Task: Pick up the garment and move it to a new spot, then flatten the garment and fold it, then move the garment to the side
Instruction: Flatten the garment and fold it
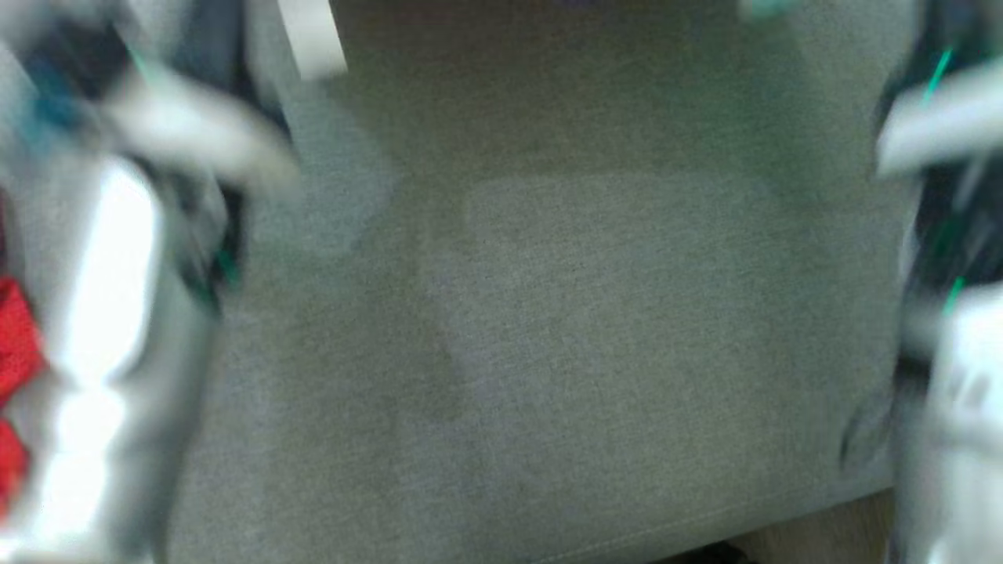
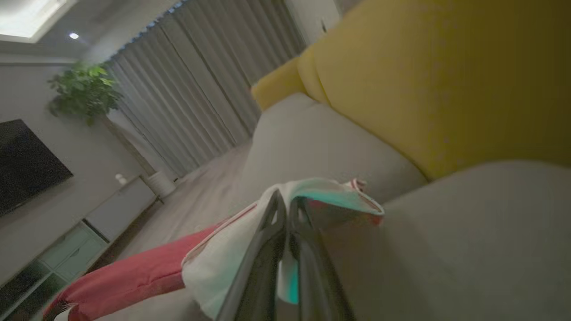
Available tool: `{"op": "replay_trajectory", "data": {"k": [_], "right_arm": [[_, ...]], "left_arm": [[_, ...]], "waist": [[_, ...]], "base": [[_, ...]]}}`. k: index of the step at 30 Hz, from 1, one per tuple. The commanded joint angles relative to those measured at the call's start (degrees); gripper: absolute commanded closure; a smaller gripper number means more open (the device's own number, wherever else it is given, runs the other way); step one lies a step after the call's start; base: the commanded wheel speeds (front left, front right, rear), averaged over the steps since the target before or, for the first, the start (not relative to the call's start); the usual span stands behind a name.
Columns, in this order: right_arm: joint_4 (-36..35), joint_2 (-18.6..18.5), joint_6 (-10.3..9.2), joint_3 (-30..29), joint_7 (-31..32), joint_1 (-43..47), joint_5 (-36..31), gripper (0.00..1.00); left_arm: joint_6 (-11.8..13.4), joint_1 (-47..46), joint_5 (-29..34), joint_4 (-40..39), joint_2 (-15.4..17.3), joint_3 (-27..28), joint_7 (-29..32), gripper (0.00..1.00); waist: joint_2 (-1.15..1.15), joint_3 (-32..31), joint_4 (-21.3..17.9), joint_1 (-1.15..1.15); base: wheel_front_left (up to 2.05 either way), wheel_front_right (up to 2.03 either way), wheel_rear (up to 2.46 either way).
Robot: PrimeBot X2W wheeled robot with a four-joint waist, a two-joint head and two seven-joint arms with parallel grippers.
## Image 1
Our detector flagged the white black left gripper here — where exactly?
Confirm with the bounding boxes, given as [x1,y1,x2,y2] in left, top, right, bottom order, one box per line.
[102,70,302,197]

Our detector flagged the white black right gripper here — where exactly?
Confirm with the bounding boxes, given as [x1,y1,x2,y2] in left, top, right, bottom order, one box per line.
[874,63,1003,177]

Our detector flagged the red white-waistband shorts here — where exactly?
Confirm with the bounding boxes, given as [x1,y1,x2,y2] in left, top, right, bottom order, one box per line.
[0,274,49,522]

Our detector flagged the large grey sofa seat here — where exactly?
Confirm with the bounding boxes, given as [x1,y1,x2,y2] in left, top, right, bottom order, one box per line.
[0,0,1003,564]

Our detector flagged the blue left cable connector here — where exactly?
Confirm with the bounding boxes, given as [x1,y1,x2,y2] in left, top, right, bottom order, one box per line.
[24,70,91,154]

